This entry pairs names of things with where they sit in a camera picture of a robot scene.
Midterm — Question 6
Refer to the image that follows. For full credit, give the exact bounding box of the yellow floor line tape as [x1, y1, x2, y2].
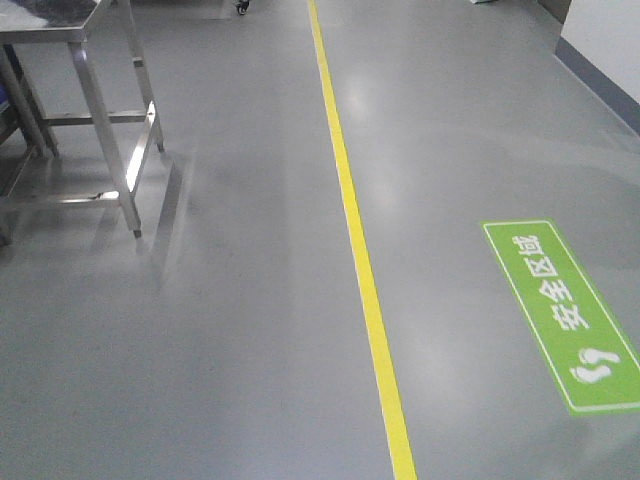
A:
[307, 1, 419, 480]

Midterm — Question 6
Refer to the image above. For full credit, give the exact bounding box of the green floor safety sign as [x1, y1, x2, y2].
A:
[482, 219, 639, 415]

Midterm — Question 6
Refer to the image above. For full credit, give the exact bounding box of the stainless steel table frame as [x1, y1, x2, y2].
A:
[1, 1, 164, 238]

